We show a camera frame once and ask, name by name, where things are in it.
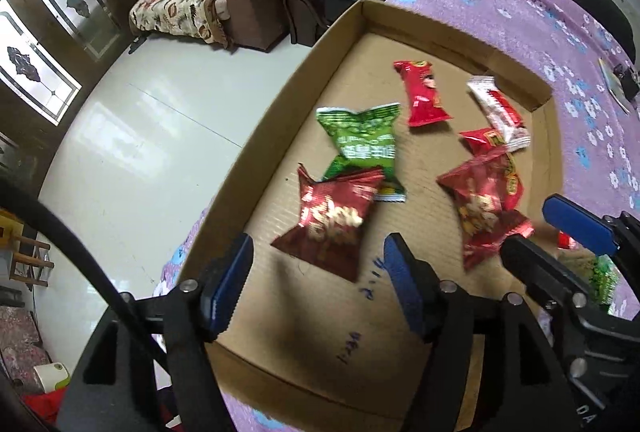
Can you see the dark red snack packet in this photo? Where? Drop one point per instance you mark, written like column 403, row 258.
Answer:
column 330, row 222
column 480, row 212

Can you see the large green pea packet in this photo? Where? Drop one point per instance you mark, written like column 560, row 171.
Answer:
column 360, row 137

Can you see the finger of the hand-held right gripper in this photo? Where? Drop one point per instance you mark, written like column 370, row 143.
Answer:
column 575, row 224
column 545, row 272

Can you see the wooden stool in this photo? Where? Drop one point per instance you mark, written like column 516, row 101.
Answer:
column 27, row 252

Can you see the thin book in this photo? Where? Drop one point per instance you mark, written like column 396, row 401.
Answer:
column 612, row 80

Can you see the patterned cushion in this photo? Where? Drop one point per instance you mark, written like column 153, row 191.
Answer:
column 20, row 337

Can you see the floral printed blanket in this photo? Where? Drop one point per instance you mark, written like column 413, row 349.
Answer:
column 175, row 12

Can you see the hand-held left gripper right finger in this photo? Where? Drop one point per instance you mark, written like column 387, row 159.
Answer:
column 407, row 292

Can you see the red figure-print snack packet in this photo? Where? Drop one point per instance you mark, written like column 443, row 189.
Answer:
column 422, row 92

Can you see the shallow cardboard box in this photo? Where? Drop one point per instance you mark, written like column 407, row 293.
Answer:
column 310, row 327

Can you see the wooden glass-panel door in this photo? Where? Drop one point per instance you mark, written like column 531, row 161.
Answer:
column 55, row 37

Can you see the small red candy packet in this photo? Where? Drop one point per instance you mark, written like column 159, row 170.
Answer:
column 480, row 140

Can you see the white green appliance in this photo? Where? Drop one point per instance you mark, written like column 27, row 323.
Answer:
column 50, row 374

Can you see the curved wooden chair frame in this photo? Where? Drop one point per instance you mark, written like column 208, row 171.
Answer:
column 300, row 17

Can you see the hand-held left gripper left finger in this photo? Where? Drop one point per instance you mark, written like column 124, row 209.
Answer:
column 225, row 292

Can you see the small white red-print packet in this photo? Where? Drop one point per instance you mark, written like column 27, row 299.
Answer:
column 500, row 110

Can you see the red garment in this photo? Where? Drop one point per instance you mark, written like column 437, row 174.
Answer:
column 45, row 407

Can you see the black slippers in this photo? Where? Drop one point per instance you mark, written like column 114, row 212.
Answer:
column 135, row 45

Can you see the green yellow-label snack packet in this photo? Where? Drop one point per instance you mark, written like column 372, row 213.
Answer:
column 600, row 279

